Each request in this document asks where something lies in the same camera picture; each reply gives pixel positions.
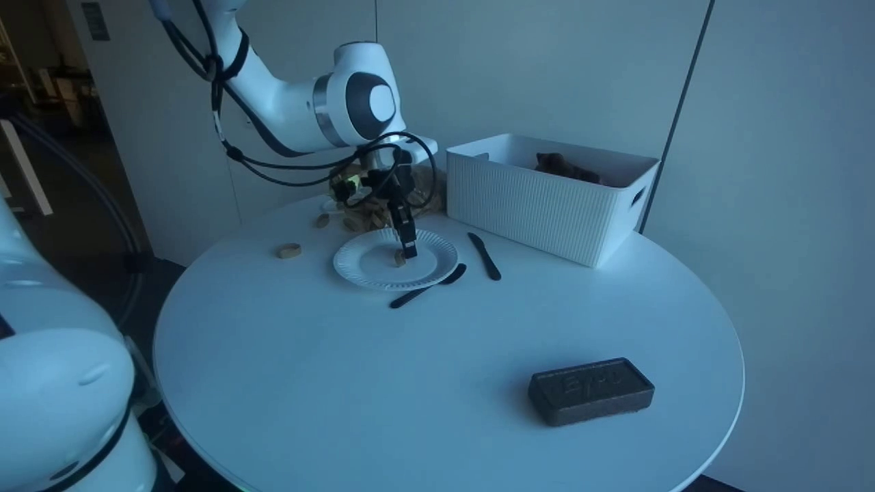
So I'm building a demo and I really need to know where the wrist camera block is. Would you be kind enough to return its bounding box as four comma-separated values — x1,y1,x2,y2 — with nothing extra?
328,168,369,205

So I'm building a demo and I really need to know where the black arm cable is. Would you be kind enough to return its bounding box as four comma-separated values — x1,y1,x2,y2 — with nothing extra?
160,0,442,213

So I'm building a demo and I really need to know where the dark wall sign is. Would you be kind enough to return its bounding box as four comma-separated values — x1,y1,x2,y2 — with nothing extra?
78,0,112,45

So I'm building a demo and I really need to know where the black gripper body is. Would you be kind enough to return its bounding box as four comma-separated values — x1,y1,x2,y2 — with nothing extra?
364,149,417,210

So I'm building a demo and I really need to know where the clear plastic bag of bands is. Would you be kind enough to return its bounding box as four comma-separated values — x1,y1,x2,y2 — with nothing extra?
339,203,397,233

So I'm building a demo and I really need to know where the white paper plate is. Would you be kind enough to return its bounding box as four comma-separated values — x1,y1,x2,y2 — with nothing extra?
331,228,458,293

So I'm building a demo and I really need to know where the black rectangular box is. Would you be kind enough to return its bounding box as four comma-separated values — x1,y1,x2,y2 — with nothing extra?
525,356,655,429

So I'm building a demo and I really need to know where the dark bundle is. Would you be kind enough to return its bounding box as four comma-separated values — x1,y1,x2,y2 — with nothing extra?
532,151,607,185

